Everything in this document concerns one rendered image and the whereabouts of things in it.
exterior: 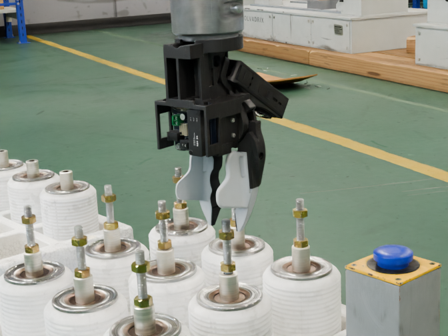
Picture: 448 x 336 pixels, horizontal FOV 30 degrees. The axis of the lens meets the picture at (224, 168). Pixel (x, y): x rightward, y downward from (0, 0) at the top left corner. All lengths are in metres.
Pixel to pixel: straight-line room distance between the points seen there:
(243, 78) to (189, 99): 0.07
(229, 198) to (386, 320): 0.20
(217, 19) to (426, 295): 0.35
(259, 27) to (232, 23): 4.41
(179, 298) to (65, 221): 0.45
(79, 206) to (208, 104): 0.61
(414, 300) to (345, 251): 0.96
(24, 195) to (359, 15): 3.11
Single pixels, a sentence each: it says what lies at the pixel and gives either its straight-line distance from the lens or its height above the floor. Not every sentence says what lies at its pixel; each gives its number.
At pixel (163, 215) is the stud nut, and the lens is 1.01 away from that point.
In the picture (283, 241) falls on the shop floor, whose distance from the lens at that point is 1.87.
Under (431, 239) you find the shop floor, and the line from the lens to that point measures 1.89.
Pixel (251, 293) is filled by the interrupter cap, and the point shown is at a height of 0.25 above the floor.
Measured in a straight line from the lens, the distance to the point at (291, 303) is 1.01.
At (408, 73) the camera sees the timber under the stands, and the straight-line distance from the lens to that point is 3.88.
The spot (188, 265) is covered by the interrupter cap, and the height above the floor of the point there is 0.25.
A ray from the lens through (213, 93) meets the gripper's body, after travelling 0.86.
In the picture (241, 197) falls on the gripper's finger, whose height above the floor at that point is 0.38.
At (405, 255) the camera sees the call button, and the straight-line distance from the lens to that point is 0.86.
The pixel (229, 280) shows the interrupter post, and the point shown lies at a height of 0.28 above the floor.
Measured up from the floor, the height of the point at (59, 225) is 0.20.
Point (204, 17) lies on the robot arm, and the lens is 0.84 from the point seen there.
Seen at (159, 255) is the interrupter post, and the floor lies 0.28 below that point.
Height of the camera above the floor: 0.63
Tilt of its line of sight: 15 degrees down
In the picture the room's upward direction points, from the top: 3 degrees counter-clockwise
